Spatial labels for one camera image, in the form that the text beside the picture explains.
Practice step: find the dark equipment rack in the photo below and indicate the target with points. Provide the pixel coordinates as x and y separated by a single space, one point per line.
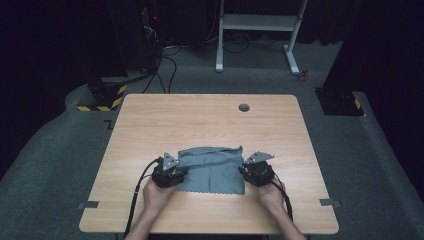
150 23

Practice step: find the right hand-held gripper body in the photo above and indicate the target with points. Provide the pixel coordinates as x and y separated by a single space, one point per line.
261 173

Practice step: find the grey tape strip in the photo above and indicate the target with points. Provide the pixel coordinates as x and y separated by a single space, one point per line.
88 204
330 202

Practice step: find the black yellow striped stand base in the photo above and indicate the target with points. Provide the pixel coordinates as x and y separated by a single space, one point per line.
105 100

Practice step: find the person's left hand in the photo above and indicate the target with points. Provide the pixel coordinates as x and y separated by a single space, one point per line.
156 196

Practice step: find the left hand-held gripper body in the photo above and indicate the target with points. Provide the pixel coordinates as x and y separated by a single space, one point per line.
165 176

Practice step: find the white metal stand frame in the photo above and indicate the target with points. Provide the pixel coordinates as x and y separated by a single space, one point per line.
256 22

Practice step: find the grey cloth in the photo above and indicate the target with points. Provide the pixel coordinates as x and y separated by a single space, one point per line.
213 173

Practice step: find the small red object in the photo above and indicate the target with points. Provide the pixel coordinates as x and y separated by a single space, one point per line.
303 75

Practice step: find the person's right hand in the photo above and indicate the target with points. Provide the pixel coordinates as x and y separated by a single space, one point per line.
271 196

